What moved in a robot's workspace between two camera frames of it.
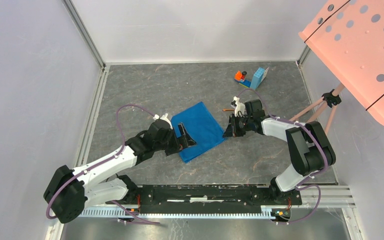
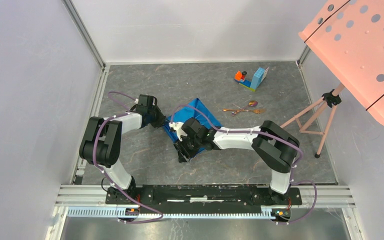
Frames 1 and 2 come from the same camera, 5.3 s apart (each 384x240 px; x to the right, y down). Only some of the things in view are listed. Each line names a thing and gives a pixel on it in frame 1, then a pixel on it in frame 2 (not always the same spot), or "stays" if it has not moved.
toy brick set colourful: x=257 y=77 stays
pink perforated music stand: x=360 y=43 stays
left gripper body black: x=170 y=141 → x=156 y=118
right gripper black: x=231 y=130 → x=180 y=146
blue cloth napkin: x=206 y=132 stays
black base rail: x=216 y=195 stays
